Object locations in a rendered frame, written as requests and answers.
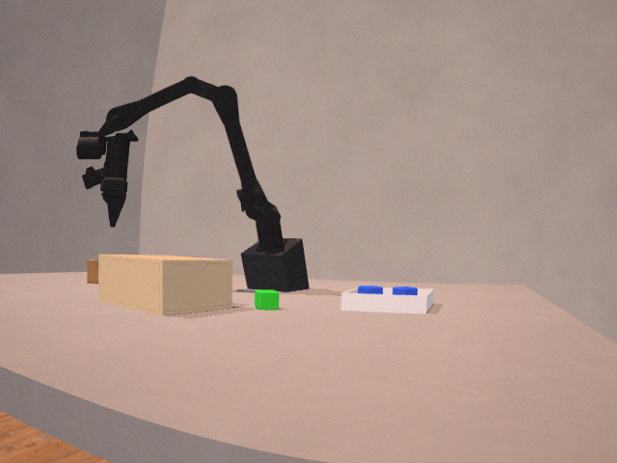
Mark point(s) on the green block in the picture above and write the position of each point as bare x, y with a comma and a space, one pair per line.
267, 299

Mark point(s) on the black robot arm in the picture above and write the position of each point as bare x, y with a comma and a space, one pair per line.
253, 200

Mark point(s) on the brown cardboard box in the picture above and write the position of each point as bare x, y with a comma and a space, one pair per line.
92, 271

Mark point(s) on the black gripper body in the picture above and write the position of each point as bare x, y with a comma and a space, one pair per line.
117, 175

